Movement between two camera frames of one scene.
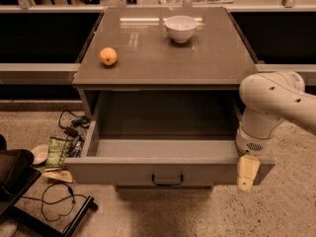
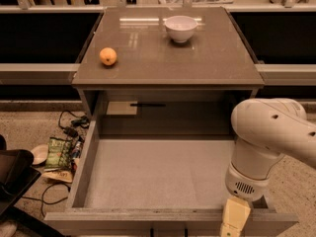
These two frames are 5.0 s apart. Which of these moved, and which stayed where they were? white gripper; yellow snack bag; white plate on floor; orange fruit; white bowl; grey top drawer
Moved: grey top drawer; white gripper
Stayed: white bowl; yellow snack bag; orange fruit; white plate on floor
